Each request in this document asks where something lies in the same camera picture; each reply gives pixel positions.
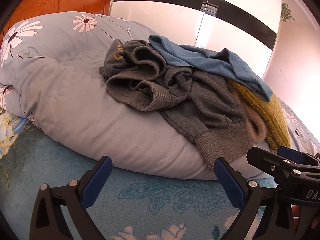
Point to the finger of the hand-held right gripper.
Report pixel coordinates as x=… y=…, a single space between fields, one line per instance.
x=291 y=153
x=265 y=160

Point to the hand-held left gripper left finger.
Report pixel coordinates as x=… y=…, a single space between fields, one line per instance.
x=96 y=182

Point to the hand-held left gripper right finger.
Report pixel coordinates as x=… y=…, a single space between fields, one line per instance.
x=230 y=182

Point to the blue knit garment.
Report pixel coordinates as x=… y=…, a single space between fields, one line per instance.
x=200 y=57

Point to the beige fuzzy garment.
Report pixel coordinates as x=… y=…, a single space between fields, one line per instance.
x=252 y=120

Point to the mustard knit sweater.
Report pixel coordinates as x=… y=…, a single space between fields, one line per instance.
x=272 y=115

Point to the grey sweater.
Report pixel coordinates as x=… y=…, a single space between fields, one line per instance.
x=200 y=100

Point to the light blue floral duvet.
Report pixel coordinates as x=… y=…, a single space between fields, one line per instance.
x=75 y=92

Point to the glossy white wardrobe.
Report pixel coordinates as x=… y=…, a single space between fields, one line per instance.
x=237 y=37

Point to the orange wooden headboard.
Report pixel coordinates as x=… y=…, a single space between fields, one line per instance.
x=62 y=2

